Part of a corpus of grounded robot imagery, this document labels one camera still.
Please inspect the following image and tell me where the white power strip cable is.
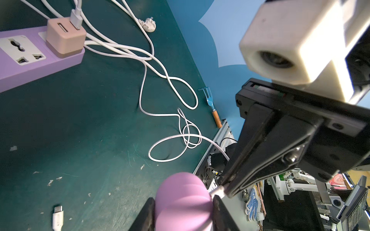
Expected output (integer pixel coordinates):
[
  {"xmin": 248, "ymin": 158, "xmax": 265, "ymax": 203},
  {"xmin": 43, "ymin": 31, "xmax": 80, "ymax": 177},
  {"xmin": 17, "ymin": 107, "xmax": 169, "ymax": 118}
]
[{"xmin": 20, "ymin": 0, "xmax": 157, "ymax": 61}]

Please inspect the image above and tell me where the aluminium front rail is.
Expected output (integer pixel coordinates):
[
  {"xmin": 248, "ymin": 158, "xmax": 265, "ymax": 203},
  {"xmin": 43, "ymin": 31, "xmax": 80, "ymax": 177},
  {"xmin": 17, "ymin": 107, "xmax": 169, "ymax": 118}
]
[{"xmin": 193, "ymin": 119, "xmax": 237, "ymax": 179}]

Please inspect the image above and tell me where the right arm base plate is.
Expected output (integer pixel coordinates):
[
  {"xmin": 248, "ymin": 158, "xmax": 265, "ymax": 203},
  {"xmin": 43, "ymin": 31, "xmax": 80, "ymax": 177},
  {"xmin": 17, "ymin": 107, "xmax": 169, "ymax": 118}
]
[{"xmin": 195, "ymin": 137, "xmax": 238, "ymax": 189}]

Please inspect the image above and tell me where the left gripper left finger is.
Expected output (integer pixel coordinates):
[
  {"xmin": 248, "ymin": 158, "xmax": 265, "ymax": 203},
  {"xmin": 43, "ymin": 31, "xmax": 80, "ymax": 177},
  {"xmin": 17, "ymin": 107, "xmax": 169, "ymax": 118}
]
[{"xmin": 128, "ymin": 197, "xmax": 155, "ymax": 231}]

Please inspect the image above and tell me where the pink USB charger adapter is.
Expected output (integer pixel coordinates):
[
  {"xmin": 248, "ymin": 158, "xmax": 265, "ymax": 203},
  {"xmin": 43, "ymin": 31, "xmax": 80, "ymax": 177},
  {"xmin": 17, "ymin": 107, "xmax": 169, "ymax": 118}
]
[{"xmin": 46, "ymin": 17, "xmax": 87, "ymax": 58}]

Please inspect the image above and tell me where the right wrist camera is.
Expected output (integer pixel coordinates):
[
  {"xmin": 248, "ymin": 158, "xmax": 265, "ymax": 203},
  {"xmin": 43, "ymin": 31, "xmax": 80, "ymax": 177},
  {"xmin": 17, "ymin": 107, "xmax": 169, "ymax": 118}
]
[{"xmin": 239, "ymin": 1, "xmax": 370, "ymax": 105}]

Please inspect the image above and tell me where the purple power strip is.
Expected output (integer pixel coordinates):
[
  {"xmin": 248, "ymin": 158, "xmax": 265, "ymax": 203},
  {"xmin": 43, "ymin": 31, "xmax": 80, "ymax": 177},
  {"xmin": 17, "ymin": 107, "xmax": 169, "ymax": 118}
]
[{"xmin": 1, "ymin": 26, "xmax": 85, "ymax": 92}]

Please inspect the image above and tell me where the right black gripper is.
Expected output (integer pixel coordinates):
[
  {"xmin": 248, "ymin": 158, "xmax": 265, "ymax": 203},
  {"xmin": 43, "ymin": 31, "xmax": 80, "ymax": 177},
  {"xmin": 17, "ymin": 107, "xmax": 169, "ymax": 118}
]
[{"xmin": 217, "ymin": 79, "xmax": 370, "ymax": 197}]

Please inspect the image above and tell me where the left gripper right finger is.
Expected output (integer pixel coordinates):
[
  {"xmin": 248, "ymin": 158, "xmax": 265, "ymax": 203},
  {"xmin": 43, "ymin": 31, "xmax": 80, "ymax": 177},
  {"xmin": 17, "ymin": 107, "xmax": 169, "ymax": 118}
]
[{"xmin": 213, "ymin": 195, "xmax": 240, "ymax": 231}]

